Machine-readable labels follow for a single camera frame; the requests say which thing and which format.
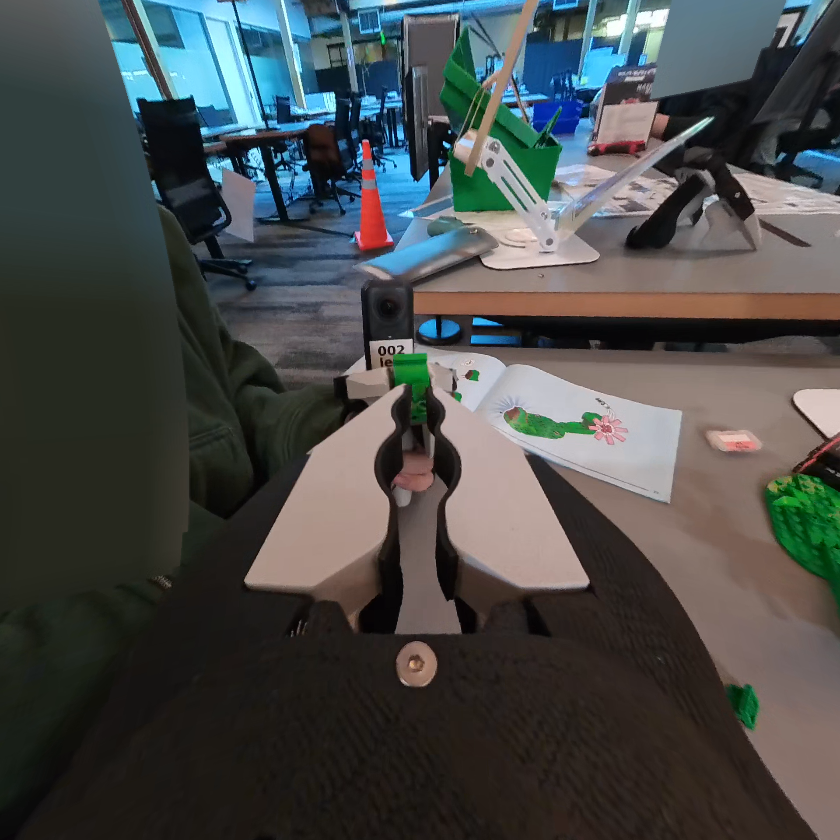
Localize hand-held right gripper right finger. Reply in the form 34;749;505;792
423;385;590;634

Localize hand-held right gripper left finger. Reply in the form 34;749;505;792
244;385;413;634

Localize small green lego block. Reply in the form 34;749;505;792
392;353;431;424

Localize person's left forearm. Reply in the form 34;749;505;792
217;341;347;460

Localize lego instruction booklet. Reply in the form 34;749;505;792
420;351;683;505

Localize green lego plant with flower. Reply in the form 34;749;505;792
764;472;840;581

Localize person's left hand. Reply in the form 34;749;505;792
392;453;434;493

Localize silver pouch case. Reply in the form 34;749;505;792
354;226;500;284

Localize orange traffic cone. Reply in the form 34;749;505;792
353;139;395;252

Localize green plastic bin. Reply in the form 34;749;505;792
438;26;564;214

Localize black office chair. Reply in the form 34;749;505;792
303;121;349;214
136;97;258;291

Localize black computer monitor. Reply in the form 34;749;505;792
403;64;439;191

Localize wooden office table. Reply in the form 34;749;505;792
200;118;342;224

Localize small plastic bag pink pieces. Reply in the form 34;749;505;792
705;428;763;454

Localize blue plastic bin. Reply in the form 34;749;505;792
533;98;585;135

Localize wooden stick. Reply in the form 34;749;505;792
462;0;540;177

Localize clear acrylic board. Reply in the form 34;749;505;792
551;117;715;237

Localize black device on white stand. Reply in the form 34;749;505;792
625;164;765;252

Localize person's green hoodie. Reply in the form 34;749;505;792
0;203;309;840

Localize small black box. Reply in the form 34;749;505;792
791;433;840;490

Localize scattered printed papers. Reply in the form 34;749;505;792
554;161;840;219

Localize green lego bracket piece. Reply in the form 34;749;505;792
725;684;761;731

